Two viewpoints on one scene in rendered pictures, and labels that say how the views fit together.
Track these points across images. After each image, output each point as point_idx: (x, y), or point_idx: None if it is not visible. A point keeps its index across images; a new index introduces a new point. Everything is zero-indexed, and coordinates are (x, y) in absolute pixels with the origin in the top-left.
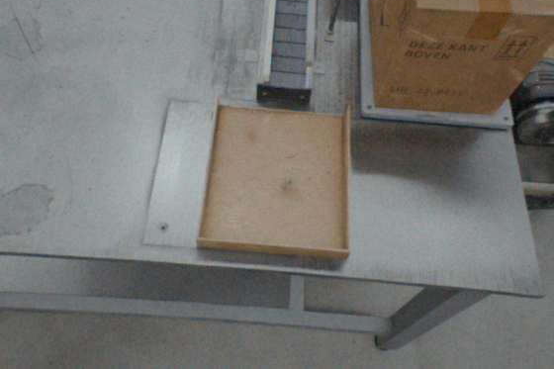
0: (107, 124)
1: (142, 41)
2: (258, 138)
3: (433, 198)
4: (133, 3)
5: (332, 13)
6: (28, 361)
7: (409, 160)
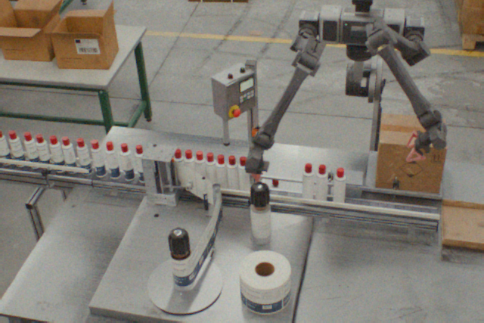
0: (459, 281)
1: (407, 269)
2: (458, 231)
3: (476, 186)
4: (382, 272)
5: (395, 195)
6: None
7: (460, 190)
